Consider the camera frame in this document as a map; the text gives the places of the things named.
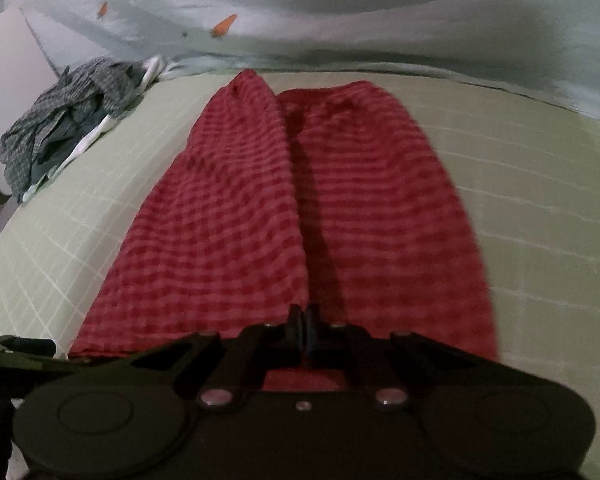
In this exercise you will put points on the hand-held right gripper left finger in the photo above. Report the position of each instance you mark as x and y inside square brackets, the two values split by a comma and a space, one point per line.
[294, 332]

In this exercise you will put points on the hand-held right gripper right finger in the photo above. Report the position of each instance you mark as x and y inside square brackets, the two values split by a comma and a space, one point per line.
[311, 332]

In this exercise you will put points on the red checked cloth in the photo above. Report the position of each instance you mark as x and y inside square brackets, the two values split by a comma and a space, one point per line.
[240, 220]

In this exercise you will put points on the grey checked shirt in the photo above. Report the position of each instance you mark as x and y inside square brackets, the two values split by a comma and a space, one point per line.
[65, 110]

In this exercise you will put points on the white furniture panel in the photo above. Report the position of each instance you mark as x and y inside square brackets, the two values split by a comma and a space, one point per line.
[5, 85]

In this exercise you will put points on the light blue printed blanket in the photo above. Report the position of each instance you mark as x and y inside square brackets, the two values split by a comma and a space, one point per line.
[380, 15]

